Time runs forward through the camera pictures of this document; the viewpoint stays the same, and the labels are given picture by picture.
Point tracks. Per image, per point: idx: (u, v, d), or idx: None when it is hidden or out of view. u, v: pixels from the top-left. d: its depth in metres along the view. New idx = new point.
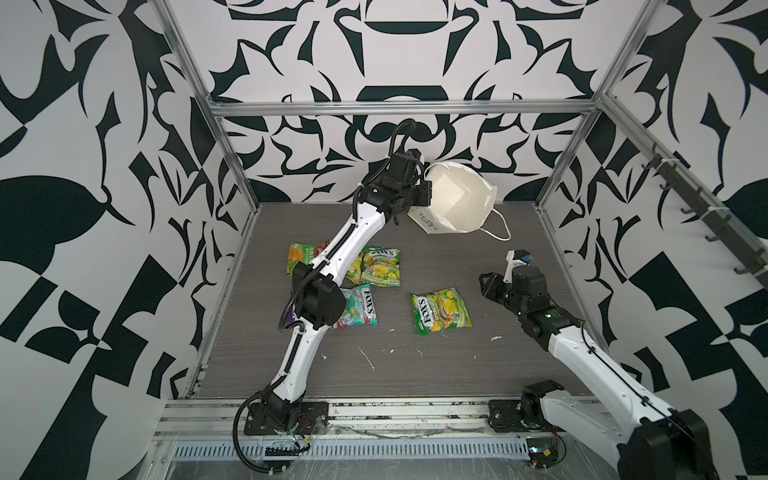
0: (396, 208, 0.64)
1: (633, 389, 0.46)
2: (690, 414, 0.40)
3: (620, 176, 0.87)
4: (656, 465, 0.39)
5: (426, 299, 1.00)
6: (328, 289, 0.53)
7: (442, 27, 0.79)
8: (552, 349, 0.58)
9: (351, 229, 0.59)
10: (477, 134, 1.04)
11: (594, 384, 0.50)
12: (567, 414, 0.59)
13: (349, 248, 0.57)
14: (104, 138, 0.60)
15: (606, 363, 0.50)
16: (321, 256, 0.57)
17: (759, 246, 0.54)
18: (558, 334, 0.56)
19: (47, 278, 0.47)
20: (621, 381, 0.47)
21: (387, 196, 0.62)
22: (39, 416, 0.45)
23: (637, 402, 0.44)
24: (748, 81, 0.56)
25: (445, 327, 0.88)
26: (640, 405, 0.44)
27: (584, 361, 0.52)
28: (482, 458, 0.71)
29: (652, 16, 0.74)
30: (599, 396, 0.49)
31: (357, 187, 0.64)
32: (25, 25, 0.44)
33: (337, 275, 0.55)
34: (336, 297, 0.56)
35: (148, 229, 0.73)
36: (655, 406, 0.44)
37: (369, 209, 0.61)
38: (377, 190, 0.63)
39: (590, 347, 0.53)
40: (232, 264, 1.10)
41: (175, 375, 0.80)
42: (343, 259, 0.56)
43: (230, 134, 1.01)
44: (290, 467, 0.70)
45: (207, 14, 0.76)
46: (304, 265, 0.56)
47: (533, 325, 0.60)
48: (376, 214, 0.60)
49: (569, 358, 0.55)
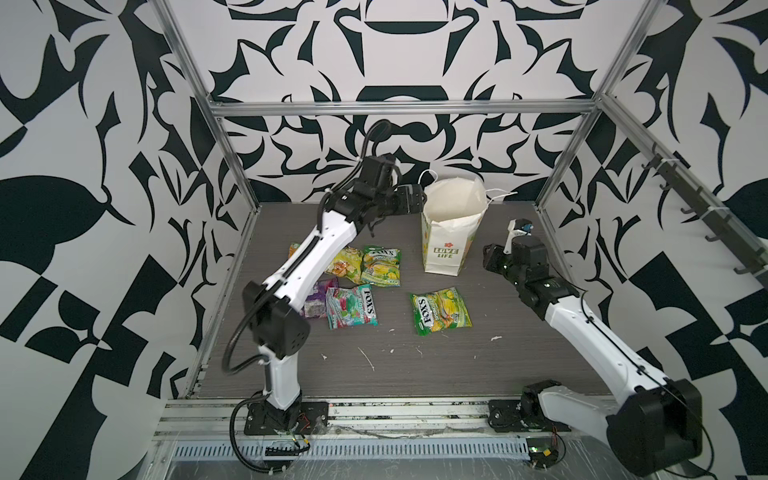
0: (367, 216, 0.55)
1: (629, 357, 0.46)
2: (686, 383, 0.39)
3: (620, 176, 0.87)
4: (647, 432, 0.39)
5: (426, 299, 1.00)
6: (282, 314, 0.44)
7: (442, 27, 0.79)
8: (550, 319, 0.57)
9: (315, 240, 0.51)
10: (477, 134, 1.04)
11: (590, 353, 0.50)
12: (561, 408, 0.60)
13: (311, 267, 0.49)
14: (104, 138, 0.60)
15: (605, 333, 0.49)
16: (278, 274, 0.48)
17: (759, 246, 0.54)
18: (556, 303, 0.55)
19: (47, 277, 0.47)
20: (619, 352, 0.46)
21: (358, 204, 0.54)
22: (39, 417, 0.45)
23: (633, 371, 0.44)
24: (748, 81, 0.56)
25: (445, 327, 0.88)
26: (636, 374, 0.43)
27: (581, 330, 0.51)
28: (482, 457, 0.71)
29: (652, 16, 0.74)
30: (596, 366, 0.49)
31: (324, 193, 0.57)
32: (25, 25, 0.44)
33: (295, 298, 0.47)
34: (298, 320, 0.48)
35: (148, 229, 0.73)
36: (651, 375, 0.43)
37: (337, 214, 0.53)
38: (348, 196, 0.55)
39: (588, 316, 0.52)
40: (231, 264, 1.10)
41: (176, 375, 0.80)
42: (304, 278, 0.48)
43: (229, 134, 1.01)
44: (290, 467, 0.70)
45: (207, 14, 0.76)
46: (258, 286, 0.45)
47: (531, 295, 0.59)
48: (345, 224, 0.52)
49: (565, 327, 0.54)
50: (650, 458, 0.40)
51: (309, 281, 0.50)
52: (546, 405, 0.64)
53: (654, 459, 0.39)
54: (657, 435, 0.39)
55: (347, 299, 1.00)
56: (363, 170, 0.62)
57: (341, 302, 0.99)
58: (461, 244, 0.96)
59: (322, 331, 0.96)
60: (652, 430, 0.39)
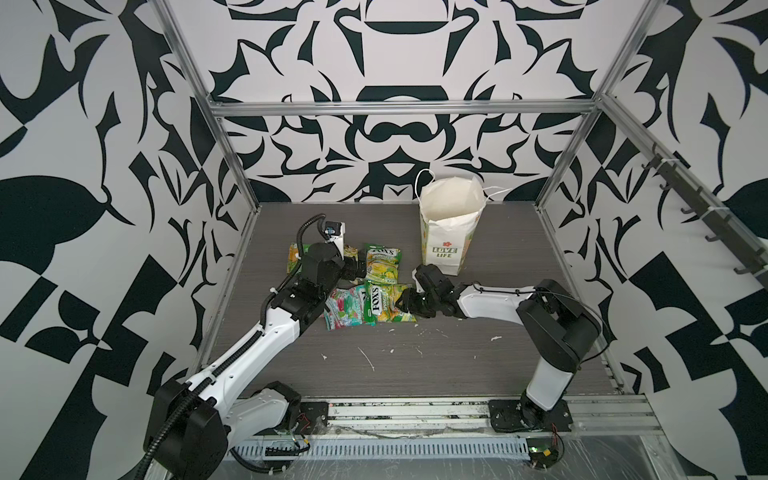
0: (318, 310, 0.57)
1: (510, 292, 0.59)
2: (547, 283, 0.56)
3: (620, 176, 0.87)
4: (546, 328, 0.48)
5: (380, 289, 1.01)
6: (202, 423, 0.38)
7: (442, 27, 0.79)
8: (468, 312, 0.67)
9: (255, 338, 0.49)
10: (477, 134, 1.04)
11: (493, 309, 0.61)
12: (547, 389, 0.61)
13: (245, 365, 0.45)
14: (104, 138, 0.60)
15: (494, 290, 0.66)
16: (206, 371, 0.44)
17: (759, 246, 0.54)
18: (460, 298, 0.68)
19: (47, 278, 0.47)
20: (504, 294, 0.59)
21: (305, 300, 0.56)
22: (39, 416, 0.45)
23: (514, 296, 0.57)
24: (748, 81, 0.56)
25: (389, 318, 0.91)
26: (517, 297, 0.56)
27: (478, 297, 0.64)
28: (482, 458, 0.71)
29: (652, 16, 0.74)
30: (504, 315, 0.59)
31: (270, 291, 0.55)
32: (25, 25, 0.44)
33: (222, 401, 0.41)
34: (216, 431, 0.40)
35: (148, 229, 0.73)
36: (524, 291, 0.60)
37: (281, 310, 0.54)
38: (295, 292, 0.58)
39: (478, 287, 0.68)
40: (231, 264, 1.10)
41: (175, 375, 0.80)
42: (236, 377, 0.44)
43: (229, 134, 1.01)
44: (290, 467, 0.70)
45: (206, 14, 0.76)
46: (175, 386, 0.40)
47: (448, 305, 0.71)
48: (289, 322, 0.52)
49: (474, 306, 0.65)
50: (563, 345, 0.47)
51: (241, 380, 0.45)
52: (540, 398, 0.64)
53: (566, 343, 0.48)
54: (554, 327, 0.48)
55: (345, 299, 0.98)
56: (303, 262, 0.56)
57: (338, 302, 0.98)
58: (459, 243, 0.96)
59: (322, 331, 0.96)
60: (544, 321, 0.49)
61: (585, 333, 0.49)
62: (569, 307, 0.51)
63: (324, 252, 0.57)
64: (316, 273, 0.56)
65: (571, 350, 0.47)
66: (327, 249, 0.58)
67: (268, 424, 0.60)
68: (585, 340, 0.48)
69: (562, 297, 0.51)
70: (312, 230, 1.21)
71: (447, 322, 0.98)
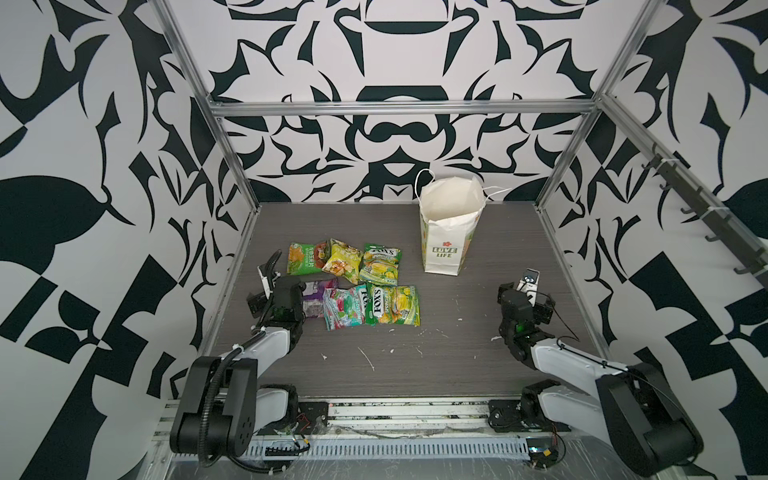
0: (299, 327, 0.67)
1: (595, 360, 0.53)
2: (646, 366, 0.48)
3: (620, 176, 0.87)
4: (626, 415, 0.42)
5: (382, 290, 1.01)
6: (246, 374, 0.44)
7: (442, 27, 0.79)
8: (538, 362, 0.64)
9: (261, 336, 0.57)
10: (477, 134, 1.04)
11: (570, 373, 0.56)
12: (565, 408, 0.59)
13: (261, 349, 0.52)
14: (104, 138, 0.60)
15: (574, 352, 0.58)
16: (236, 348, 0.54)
17: (759, 246, 0.54)
18: (535, 346, 0.64)
19: (47, 278, 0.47)
20: (585, 361, 0.54)
21: (287, 324, 0.65)
22: (40, 416, 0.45)
23: (599, 367, 0.51)
24: (748, 81, 0.56)
25: (392, 321, 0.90)
26: (601, 369, 0.50)
27: (557, 355, 0.59)
28: (482, 458, 0.71)
29: (652, 16, 0.74)
30: (577, 382, 0.54)
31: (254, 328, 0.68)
32: (26, 26, 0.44)
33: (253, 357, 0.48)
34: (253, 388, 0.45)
35: (148, 229, 0.73)
36: (613, 366, 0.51)
37: (274, 327, 0.63)
38: (275, 318, 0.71)
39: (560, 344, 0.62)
40: (231, 264, 1.10)
41: (176, 375, 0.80)
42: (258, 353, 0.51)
43: (230, 134, 1.01)
44: (290, 467, 0.70)
45: (206, 15, 0.76)
46: (205, 361, 0.45)
47: (519, 349, 0.67)
48: (281, 331, 0.61)
49: (546, 359, 0.61)
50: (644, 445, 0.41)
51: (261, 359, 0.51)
52: (548, 407, 0.64)
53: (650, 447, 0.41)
54: (637, 418, 0.42)
55: (345, 300, 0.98)
56: (275, 294, 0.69)
57: (338, 302, 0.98)
58: (459, 243, 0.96)
59: (322, 331, 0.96)
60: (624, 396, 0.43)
61: (676, 440, 0.41)
62: (667, 408, 0.45)
63: (292, 280, 0.69)
64: (290, 300, 0.68)
65: (652, 451, 0.41)
66: (291, 281, 0.69)
67: (276, 414, 0.60)
68: (676, 453, 0.41)
69: (661, 392, 0.44)
70: (312, 230, 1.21)
71: (447, 322, 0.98)
